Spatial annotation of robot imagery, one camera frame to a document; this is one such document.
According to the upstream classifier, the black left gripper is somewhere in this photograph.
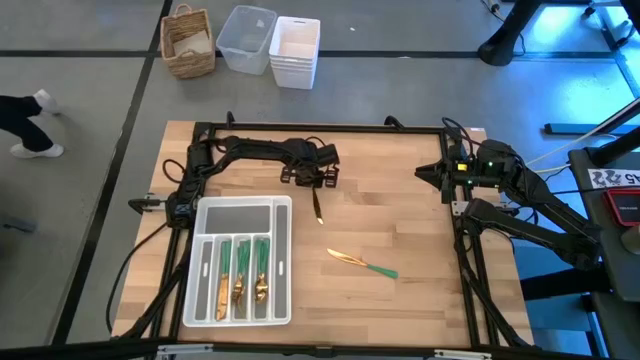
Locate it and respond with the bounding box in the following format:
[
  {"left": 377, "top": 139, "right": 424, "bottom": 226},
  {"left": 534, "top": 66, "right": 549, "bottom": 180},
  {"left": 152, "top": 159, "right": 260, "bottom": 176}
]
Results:
[{"left": 279, "top": 139, "right": 340, "bottom": 190}]

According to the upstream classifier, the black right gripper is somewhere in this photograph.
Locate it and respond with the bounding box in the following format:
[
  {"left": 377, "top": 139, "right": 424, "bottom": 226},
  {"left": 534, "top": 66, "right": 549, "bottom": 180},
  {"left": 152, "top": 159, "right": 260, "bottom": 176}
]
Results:
[{"left": 414, "top": 141, "right": 514, "bottom": 191}]

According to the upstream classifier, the white cutlery tray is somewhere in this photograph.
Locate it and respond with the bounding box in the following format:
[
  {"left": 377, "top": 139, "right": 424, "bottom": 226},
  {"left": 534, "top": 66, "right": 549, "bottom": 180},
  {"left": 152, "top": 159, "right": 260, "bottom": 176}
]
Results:
[{"left": 182, "top": 194, "right": 294, "bottom": 329}]

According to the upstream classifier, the white plastic bin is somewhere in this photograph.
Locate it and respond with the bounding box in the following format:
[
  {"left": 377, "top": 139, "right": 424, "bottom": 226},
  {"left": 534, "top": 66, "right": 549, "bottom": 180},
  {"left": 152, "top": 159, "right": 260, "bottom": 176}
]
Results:
[{"left": 268, "top": 15, "right": 322, "bottom": 91}]

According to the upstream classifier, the black stand base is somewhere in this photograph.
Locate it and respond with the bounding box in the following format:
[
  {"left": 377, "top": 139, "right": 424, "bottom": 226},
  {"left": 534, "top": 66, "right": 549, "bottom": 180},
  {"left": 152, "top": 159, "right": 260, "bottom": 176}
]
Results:
[{"left": 477, "top": 0, "right": 544, "bottom": 68}]

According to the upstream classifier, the clear plastic bin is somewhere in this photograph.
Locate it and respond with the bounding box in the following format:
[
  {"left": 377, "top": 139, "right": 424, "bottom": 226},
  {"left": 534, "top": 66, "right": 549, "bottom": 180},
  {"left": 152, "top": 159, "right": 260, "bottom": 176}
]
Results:
[{"left": 215, "top": 4, "right": 279, "bottom": 77}]

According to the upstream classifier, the black stand leg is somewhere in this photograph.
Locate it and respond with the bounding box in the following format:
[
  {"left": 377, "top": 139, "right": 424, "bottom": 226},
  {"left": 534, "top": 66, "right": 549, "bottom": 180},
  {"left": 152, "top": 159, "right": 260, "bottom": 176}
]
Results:
[{"left": 543, "top": 98, "right": 640, "bottom": 137}]

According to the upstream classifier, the wicker basket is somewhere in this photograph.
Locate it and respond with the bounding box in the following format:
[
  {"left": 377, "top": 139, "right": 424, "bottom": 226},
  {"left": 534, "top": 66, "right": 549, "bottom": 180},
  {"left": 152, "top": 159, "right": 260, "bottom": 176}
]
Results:
[{"left": 160, "top": 3, "right": 217, "bottom": 80}]

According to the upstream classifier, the beige paper sheet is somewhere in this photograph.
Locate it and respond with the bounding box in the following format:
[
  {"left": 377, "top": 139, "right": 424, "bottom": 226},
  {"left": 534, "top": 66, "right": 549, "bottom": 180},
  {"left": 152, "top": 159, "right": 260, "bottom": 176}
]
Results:
[{"left": 172, "top": 29, "right": 211, "bottom": 57}]

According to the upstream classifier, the white printed paper label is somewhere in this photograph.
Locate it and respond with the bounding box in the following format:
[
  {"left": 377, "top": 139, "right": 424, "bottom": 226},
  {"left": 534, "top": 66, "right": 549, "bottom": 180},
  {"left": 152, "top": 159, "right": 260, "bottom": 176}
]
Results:
[{"left": 587, "top": 168, "right": 640, "bottom": 190}]

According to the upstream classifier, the red device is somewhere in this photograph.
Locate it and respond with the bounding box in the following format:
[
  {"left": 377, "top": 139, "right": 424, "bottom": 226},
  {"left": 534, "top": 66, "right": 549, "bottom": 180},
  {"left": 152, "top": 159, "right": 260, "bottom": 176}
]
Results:
[{"left": 602, "top": 188, "right": 640, "bottom": 229}]

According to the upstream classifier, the dark side table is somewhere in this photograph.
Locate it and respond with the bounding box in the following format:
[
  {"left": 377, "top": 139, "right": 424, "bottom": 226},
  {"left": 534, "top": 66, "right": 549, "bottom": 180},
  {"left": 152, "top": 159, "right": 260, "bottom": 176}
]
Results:
[{"left": 568, "top": 147, "right": 640, "bottom": 360}]

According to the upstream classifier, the black crossbar with silver plates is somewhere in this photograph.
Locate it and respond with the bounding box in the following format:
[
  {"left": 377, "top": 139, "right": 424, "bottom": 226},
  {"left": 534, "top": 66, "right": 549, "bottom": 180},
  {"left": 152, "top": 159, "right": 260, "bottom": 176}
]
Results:
[{"left": 0, "top": 338, "right": 640, "bottom": 360}]

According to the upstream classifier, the gray floor object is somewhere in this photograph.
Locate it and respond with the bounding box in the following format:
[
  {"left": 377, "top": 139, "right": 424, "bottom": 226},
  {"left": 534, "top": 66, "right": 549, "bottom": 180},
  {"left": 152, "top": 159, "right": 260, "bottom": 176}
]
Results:
[{"left": 0, "top": 212, "right": 39, "bottom": 236}]

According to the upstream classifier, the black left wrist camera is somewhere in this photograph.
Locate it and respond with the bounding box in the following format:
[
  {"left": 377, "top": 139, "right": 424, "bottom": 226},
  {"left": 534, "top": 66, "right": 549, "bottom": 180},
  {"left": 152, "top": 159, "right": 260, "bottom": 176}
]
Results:
[{"left": 315, "top": 143, "right": 342, "bottom": 168}]

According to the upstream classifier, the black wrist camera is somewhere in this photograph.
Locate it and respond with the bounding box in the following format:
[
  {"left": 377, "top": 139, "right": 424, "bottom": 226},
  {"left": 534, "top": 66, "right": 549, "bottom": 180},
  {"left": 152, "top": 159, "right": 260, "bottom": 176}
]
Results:
[
  {"left": 448, "top": 149, "right": 474, "bottom": 174},
  {"left": 315, "top": 143, "right": 342, "bottom": 168}
]

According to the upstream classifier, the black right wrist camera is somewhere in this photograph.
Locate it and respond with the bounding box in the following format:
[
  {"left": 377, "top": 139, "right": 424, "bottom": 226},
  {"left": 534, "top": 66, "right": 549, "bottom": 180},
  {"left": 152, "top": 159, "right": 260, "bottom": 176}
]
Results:
[{"left": 448, "top": 149, "right": 474, "bottom": 174}]

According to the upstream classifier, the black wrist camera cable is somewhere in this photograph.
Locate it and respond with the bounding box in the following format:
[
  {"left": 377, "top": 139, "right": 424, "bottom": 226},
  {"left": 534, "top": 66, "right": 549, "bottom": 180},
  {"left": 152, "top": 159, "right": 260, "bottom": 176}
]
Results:
[{"left": 441, "top": 116, "right": 475, "bottom": 154}]

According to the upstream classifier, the white cable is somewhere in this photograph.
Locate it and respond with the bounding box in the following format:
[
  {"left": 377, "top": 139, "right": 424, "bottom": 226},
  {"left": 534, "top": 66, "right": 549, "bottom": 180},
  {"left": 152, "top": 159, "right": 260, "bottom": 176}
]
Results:
[{"left": 528, "top": 112, "right": 640, "bottom": 175}]

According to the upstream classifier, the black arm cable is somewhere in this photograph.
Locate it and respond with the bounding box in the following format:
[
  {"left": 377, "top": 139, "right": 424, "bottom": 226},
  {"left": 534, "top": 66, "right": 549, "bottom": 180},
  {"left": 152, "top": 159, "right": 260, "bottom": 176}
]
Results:
[{"left": 104, "top": 158, "right": 186, "bottom": 335}]

